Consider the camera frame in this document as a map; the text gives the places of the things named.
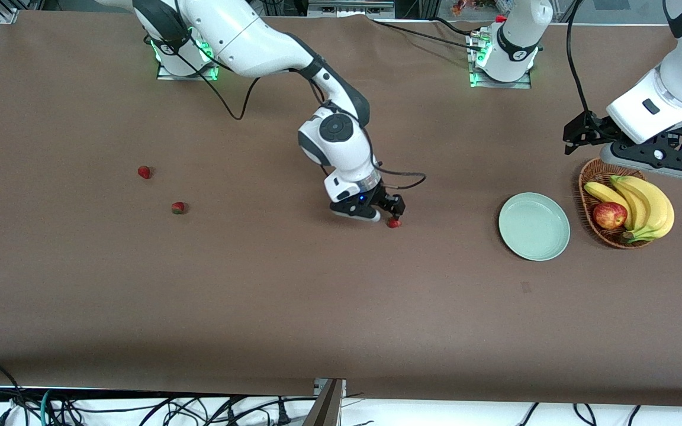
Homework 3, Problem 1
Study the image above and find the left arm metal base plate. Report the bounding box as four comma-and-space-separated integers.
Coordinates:
468, 30, 532, 89

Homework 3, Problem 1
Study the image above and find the grey metal box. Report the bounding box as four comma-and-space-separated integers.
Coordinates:
307, 0, 395, 17

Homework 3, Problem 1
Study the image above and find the orange toy clutter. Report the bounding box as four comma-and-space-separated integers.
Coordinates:
451, 0, 496, 15

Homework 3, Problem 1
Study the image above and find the aluminium profile bar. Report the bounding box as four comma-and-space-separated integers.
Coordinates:
303, 379, 346, 426

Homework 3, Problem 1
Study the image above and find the pale green plate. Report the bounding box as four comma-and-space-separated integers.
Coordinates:
498, 192, 571, 262

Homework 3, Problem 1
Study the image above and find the small yellow banana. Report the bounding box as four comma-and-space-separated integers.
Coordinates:
584, 181, 633, 230

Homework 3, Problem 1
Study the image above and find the brown wicker basket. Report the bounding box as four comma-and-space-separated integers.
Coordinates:
578, 157, 653, 250

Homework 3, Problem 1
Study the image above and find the red apple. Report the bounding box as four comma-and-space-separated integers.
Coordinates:
593, 202, 628, 230

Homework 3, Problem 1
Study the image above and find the large yellow banana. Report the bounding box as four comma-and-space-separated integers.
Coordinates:
619, 176, 675, 243

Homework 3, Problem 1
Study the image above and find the black base power cable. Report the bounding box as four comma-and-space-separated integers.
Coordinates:
368, 15, 484, 48

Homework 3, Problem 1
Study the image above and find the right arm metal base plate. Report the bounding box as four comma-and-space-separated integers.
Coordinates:
156, 30, 218, 81

